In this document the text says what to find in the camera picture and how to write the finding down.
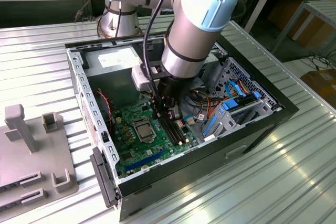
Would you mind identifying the green motherboard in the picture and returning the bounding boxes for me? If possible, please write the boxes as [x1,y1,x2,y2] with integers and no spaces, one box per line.
[112,98,200,179]

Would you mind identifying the orange wires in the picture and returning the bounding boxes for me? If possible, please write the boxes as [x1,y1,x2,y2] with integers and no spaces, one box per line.
[234,77,253,95]

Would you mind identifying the grey perforated disk bay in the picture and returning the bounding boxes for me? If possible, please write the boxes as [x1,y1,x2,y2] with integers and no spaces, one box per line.
[209,56,286,120]

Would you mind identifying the grey power supply unit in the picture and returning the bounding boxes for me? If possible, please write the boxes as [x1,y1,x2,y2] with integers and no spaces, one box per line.
[83,45,146,111]

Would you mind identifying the coloured wire bundle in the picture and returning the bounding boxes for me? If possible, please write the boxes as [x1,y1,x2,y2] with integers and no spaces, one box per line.
[183,87,228,120]

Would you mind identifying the black card retainer latch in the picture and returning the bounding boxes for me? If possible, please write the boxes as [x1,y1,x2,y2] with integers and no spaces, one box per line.
[88,147,122,208]

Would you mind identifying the hard disk in blue carrier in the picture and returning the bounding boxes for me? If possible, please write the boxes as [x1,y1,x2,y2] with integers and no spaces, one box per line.
[222,91,261,112]

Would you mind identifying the black RAM slot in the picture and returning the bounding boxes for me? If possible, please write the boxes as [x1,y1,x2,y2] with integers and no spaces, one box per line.
[165,119,188,143]
[159,119,182,146]

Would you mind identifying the grey disk bay blue rail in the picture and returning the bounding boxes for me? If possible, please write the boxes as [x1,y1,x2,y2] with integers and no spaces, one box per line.
[201,102,275,142]

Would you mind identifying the brown cardboard box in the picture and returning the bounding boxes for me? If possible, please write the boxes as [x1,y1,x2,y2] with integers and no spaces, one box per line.
[300,68,336,109]

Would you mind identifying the grey optical drive cage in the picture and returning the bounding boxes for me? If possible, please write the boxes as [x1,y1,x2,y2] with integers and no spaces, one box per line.
[202,40,229,90]

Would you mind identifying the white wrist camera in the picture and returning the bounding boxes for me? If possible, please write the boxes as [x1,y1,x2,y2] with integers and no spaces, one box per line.
[130,64,154,91]

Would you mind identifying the black case fan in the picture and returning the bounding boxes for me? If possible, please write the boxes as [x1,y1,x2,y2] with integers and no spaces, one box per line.
[94,89,116,133]

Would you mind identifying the blue wire white plug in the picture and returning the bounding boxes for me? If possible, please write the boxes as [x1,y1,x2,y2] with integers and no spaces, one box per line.
[183,113,197,126]

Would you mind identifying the black camera bracket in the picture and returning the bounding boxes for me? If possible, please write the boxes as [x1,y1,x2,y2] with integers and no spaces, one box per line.
[141,62,170,80]

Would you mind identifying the black camera cable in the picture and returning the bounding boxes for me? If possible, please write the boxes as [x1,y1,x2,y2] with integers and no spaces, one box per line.
[142,0,171,99]

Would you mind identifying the grey parts rack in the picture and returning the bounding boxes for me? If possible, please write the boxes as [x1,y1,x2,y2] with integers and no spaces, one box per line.
[0,104,79,210]

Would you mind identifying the red black fan wire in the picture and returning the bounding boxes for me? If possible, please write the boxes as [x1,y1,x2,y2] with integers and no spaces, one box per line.
[96,90,114,133]

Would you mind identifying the blue expansion slot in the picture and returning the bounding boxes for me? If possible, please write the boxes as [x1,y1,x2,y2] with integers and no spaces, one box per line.
[124,148,166,172]

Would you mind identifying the black PC case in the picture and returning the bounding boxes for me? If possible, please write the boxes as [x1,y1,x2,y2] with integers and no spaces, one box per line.
[64,26,300,222]

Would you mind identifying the stacked cardboard boxes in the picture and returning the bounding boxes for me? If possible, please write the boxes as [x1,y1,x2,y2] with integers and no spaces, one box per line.
[267,0,336,49]

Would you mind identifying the grey metal shelf frame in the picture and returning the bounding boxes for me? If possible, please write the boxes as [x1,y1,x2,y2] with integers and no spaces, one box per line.
[271,0,336,57]

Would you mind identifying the blue flat wire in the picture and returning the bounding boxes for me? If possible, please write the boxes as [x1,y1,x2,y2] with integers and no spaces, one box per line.
[225,80,249,99]

